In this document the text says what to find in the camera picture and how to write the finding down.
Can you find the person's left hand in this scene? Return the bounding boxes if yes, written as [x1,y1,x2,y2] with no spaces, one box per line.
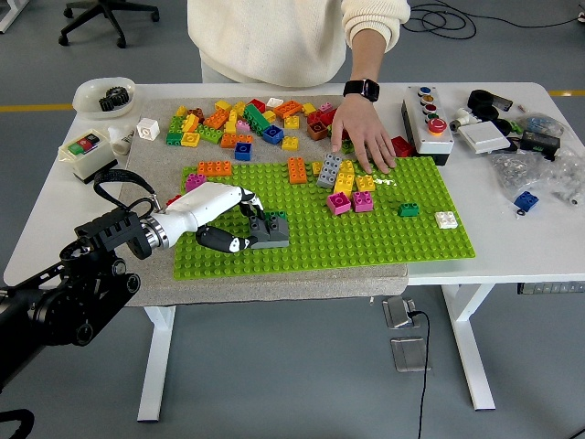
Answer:
[329,93,398,176]

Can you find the clear bag of screws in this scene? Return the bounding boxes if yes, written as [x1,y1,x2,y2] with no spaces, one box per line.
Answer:
[488,145,585,207]

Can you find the grey table control panel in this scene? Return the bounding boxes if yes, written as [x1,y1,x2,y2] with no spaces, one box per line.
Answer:
[516,281,585,295]

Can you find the grey eight-stud toy brick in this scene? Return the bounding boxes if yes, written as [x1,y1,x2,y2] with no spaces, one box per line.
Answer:
[250,233,291,250]
[316,153,344,190]

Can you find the black power adapter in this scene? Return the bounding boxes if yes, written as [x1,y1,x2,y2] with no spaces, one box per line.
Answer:
[519,130,561,162]

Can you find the metal floor plate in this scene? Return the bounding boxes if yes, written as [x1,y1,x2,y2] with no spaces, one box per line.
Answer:
[389,337,431,374]

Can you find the white plastic bowl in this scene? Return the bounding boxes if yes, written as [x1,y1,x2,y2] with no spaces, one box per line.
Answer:
[72,76,137,121]

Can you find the person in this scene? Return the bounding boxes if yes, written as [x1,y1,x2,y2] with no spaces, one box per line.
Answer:
[186,0,412,88]

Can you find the black floor cable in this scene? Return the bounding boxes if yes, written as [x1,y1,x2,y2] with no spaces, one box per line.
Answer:
[401,0,585,40]

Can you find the black wristwatch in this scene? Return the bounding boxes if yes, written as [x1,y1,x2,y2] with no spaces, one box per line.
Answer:
[342,78,381,102]

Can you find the grey-brown mat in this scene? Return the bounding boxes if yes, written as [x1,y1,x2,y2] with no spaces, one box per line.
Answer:
[98,94,410,308]

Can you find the white cube toy brick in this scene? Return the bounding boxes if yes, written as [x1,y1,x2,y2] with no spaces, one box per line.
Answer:
[135,117,161,141]

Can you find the long yellow toy brick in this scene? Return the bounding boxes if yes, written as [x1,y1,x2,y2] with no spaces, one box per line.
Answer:
[333,159,356,198]

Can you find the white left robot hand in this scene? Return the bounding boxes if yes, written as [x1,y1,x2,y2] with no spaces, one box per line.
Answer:
[165,181,267,254]

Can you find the black power cord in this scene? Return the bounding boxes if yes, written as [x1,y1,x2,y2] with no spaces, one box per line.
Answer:
[405,309,432,439]

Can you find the long dark green brick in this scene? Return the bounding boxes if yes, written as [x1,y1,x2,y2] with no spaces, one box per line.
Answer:
[241,103,271,137]

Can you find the white table leg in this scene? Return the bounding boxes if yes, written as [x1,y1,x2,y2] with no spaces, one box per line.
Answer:
[136,305,177,423]
[441,283,497,412]

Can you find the grey sloped toy brick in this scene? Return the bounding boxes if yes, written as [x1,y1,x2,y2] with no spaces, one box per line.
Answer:
[249,214,271,241]
[268,210,291,241]

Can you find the white pipe fitting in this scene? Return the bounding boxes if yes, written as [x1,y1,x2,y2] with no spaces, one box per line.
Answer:
[449,106,481,134]

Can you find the white plastic tube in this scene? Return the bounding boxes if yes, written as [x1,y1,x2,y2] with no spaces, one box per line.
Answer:
[107,125,137,156]

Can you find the white furniture frame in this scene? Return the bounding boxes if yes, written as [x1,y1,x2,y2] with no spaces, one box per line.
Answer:
[0,0,31,34]

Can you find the black office chair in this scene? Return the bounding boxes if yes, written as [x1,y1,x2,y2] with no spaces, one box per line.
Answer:
[58,0,161,49]

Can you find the push-button control box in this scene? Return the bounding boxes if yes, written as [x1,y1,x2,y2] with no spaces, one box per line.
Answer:
[400,84,454,166]

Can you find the black gear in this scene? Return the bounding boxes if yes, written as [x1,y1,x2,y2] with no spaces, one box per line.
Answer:
[98,86,130,112]

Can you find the white green-red switch box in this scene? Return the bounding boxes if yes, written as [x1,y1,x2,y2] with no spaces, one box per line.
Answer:
[58,127,119,185]

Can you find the metal floor socket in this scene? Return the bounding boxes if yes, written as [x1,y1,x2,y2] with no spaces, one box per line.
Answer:
[381,294,418,330]

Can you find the orange eight-stud toy brick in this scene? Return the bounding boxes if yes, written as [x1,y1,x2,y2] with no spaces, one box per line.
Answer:
[197,159,233,177]

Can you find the clear bag blue parts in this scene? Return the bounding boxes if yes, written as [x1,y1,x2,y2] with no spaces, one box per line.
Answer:
[516,112,564,137]

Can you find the white switch plate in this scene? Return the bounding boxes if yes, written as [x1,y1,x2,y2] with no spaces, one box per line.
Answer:
[456,122,512,155]

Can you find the green toy baseplate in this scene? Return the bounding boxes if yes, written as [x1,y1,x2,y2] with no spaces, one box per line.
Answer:
[172,155,476,281]

